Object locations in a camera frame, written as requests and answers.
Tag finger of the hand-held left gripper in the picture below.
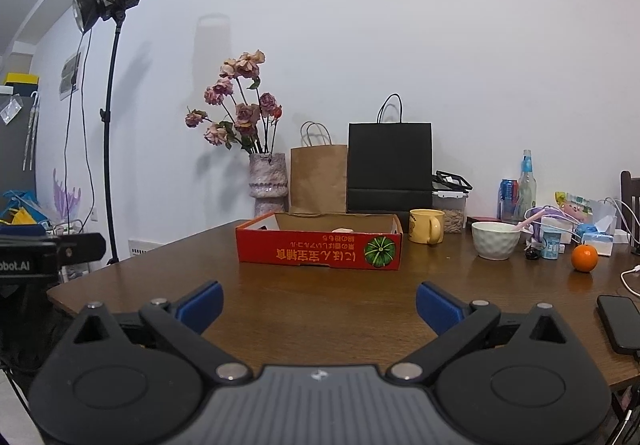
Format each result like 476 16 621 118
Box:
55 232 107 269

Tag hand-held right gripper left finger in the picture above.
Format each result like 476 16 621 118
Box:
55 281 251 385

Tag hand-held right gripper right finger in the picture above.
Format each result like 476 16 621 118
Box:
389 282 576 385

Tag red cardboard box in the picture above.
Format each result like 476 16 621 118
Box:
235 212 404 272

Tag blue yellow bag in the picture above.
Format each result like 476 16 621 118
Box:
0 189 52 227

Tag white flat box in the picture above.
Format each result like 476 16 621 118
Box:
127 238 164 258

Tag yellow mug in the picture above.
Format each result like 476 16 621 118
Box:
408 208 446 245

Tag white bowl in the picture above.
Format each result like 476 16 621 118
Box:
471 221 522 261

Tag clear container with black lid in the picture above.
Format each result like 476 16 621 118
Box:
430 169 474 235

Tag pink spoon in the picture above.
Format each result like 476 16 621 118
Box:
512 209 545 232

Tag small blue white cup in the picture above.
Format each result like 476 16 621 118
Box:
541 230 561 261

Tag blue soda can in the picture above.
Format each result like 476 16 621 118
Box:
498 178 520 225

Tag pink mottled ceramic vase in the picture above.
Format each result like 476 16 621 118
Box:
248 152 287 220

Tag clear glass bottle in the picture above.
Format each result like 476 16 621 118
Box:
517 149 538 222

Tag orange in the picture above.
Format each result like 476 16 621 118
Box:
571 244 599 274

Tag black paper bag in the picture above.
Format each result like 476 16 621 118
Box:
346 93 434 215

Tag pink snack packet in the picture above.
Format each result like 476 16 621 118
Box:
554 191 594 222

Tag brown paper bag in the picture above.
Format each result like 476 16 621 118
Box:
290 121 349 215

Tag yellow black box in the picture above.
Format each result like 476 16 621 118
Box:
0 72 40 87

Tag black phone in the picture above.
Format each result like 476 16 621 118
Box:
596 294 640 356

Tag white paper bag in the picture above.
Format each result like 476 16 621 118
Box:
589 198 619 237

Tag dried pink flowers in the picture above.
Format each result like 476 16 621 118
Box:
185 49 284 156

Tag dark wooden chair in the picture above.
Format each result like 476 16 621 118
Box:
619 169 640 252

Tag purple wall decoration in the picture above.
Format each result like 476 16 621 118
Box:
52 167 83 222

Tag wall poster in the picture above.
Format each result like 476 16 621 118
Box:
58 52 82 101

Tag white charging cable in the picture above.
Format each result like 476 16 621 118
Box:
620 264 640 299

